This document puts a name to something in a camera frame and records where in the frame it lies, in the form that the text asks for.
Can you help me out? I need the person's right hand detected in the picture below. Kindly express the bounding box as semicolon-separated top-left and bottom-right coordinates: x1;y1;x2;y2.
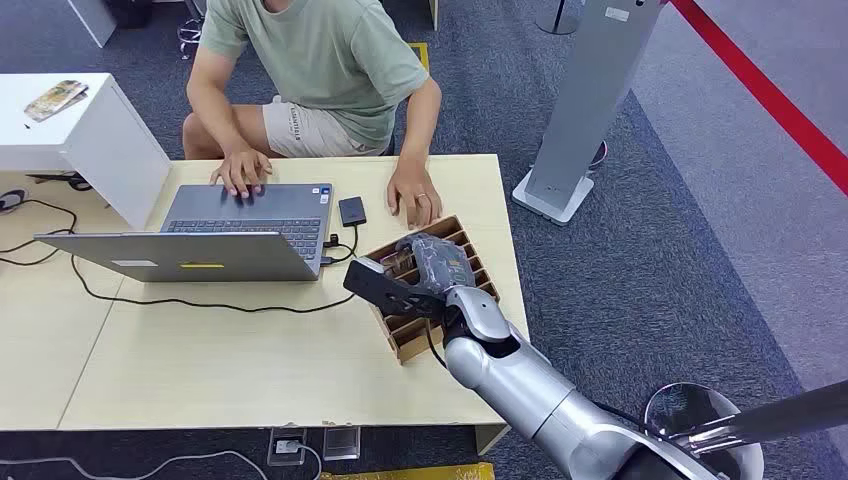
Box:
209;146;274;201

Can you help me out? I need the person's left hand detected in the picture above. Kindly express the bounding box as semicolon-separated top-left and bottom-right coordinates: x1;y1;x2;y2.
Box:
386;158;444;231

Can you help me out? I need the wooden slotted card holder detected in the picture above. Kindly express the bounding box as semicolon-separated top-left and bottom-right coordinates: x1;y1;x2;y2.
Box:
362;215;501;366

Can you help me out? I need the person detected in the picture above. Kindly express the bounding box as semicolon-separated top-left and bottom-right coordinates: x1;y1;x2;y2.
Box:
182;0;444;231

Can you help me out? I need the black external drive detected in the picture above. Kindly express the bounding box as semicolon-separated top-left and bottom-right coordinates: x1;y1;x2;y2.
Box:
338;195;368;229

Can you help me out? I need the grey laptop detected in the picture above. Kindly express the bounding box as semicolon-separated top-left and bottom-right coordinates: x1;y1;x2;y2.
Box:
34;183;335;284

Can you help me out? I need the white cabinet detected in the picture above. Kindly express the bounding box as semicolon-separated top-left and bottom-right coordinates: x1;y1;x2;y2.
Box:
0;72;172;231

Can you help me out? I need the chrome chair base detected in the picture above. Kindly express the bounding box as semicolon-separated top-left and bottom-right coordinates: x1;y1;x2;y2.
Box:
176;0;209;62

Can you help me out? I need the printed booklet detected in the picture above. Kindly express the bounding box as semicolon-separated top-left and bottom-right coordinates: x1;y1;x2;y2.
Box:
23;80;90;124

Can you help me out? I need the grey pillar stand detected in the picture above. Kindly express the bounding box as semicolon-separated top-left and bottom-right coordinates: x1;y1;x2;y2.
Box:
511;0;664;227

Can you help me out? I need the white furniture panel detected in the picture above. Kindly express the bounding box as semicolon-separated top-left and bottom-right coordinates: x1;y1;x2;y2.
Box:
66;0;119;50

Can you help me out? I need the dark stanchion base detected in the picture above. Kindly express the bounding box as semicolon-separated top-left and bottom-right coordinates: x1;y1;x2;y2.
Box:
535;0;584;36

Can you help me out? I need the empty floor socket box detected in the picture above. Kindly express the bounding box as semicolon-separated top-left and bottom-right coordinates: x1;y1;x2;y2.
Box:
322;425;363;463

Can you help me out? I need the yellow patterned mat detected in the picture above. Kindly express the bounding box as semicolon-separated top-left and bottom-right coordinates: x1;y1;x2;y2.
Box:
320;462;497;480

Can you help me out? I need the floor socket with plug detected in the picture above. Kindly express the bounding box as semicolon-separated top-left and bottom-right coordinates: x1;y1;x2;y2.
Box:
266;427;309;468

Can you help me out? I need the shiny round stand base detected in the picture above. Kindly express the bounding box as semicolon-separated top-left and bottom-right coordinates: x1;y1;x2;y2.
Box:
643;382;766;480

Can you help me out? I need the red barrier belt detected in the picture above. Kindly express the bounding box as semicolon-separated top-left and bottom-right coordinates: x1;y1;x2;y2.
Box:
667;0;848;199

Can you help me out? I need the dark metal pole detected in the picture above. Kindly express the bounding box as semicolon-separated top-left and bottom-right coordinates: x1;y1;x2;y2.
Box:
667;380;848;458

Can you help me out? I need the short black drive cable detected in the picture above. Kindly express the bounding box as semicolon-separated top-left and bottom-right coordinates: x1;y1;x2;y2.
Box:
321;225;361;267

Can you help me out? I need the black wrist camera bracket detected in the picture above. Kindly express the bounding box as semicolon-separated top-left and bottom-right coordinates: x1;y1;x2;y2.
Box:
343;257;447;320

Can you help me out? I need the long black power cable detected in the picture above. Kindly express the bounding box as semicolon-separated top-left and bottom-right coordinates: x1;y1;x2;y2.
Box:
0;198;358;315

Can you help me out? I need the white cable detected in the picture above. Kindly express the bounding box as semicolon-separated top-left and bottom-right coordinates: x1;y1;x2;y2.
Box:
0;441;325;480

